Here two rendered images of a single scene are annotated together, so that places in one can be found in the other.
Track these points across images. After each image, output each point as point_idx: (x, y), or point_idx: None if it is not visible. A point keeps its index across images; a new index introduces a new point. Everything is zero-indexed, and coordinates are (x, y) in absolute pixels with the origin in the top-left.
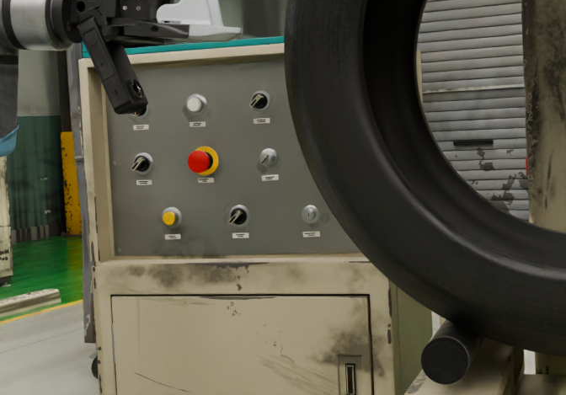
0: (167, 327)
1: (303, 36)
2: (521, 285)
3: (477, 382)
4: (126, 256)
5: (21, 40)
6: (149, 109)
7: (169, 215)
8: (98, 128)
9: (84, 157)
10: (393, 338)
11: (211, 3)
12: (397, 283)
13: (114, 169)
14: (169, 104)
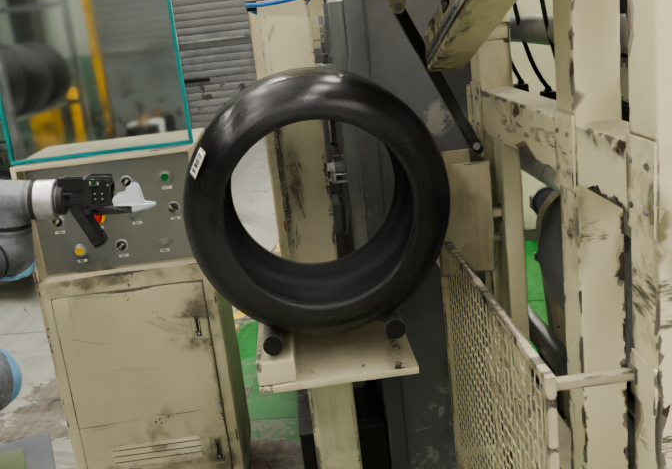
0: (88, 312)
1: (197, 219)
2: (302, 313)
3: (284, 348)
4: (54, 274)
5: (38, 218)
6: None
7: (79, 249)
8: None
9: None
10: (217, 299)
11: (137, 189)
12: (248, 315)
13: (39, 227)
14: None
